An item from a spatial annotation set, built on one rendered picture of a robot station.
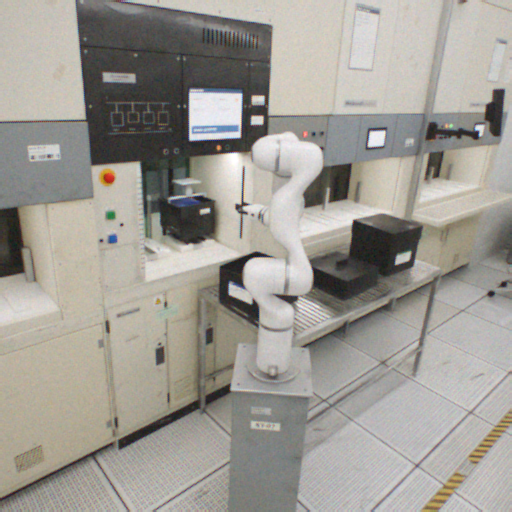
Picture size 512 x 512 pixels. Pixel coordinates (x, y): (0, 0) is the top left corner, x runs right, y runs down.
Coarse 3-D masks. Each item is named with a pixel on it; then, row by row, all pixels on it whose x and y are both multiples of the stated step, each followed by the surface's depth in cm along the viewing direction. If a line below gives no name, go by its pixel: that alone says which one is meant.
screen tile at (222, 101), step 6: (222, 96) 189; (228, 96) 192; (222, 102) 190; (228, 102) 193; (234, 102) 195; (234, 108) 196; (222, 114) 192; (228, 114) 195; (234, 114) 197; (222, 120) 193; (228, 120) 196; (234, 120) 198
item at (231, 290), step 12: (252, 252) 215; (228, 264) 203; (240, 264) 210; (228, 276) 195; (240, 276) 191; (228, 288) 198; (240, 288) 193; (228, 300) 200; (240, 300) 195; (252, 300) 190; (288, 300) 201; (252, 312) 192
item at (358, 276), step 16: (320, 256) 234; (336, 256) 236; (352, 256) 237; (320, 272) 218; (336, 272) 216; (352, 272) 217; (368, 272) 219; (320, 288) 220; (336, 288) 213; (352, 288) 212; (368, 288) 223
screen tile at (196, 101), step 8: (192, 96) 180; (200, 96) 182; (208, 96) 185; (192, 104) 181; (200, 104) 183; (208, 104) 186; (192, 112) 182; (200, 112) 185; (208, 112) 187; (192, 120) 183; (200, 120) 186; (208, 120) 189
